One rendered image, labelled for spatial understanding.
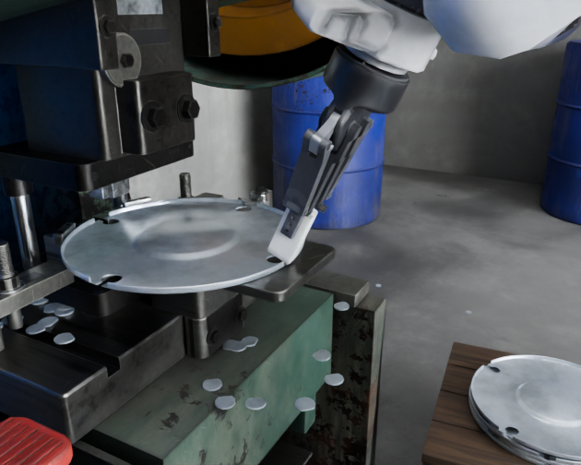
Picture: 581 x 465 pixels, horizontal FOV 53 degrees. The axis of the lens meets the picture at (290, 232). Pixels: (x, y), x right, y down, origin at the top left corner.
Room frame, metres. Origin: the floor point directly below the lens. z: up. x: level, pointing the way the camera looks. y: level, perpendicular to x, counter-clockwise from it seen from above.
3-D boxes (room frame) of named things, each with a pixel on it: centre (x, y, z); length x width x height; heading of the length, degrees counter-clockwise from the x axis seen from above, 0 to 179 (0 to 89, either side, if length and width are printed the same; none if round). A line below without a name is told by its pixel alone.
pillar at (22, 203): (0.68, 0.33, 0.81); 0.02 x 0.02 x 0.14
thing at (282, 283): (0.64, 0.09, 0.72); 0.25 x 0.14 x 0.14; 61
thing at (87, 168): (0.72, 0.24, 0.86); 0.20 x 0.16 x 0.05; 151
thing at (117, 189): (0.72, 0.23, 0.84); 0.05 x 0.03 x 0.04; 151
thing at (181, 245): (0.66, 0.13, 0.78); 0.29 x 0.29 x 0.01
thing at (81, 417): (0.72, 0.24, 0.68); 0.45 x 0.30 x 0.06; 151
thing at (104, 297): (0.72, 0.24, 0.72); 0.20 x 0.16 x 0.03; 151
